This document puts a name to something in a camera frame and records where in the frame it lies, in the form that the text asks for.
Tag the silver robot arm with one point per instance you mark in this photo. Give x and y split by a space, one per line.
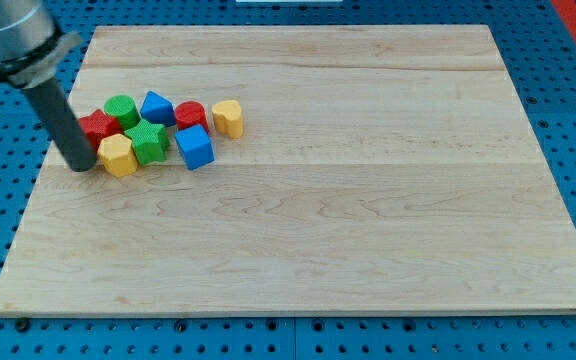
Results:
32 44

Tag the light wooden board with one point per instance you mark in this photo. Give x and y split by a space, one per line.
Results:
383 171

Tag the yellow heart block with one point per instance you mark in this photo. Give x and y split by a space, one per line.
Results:
228 118

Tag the blue cube block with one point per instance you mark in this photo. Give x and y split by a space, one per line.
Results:
195 147

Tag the red cylinder block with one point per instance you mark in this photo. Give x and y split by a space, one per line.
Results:
190 113

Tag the green star block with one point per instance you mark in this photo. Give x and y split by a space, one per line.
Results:
149 141

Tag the blue triangle block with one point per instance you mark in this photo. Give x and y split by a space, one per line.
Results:
157 110

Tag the yellow hexagon block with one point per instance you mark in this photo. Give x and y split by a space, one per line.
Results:
117 155

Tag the green cylinder block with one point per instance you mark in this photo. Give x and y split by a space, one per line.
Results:
123 108

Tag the red star block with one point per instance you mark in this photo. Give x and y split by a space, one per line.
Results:
98 126

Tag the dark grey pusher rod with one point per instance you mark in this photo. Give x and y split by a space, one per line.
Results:
53 110

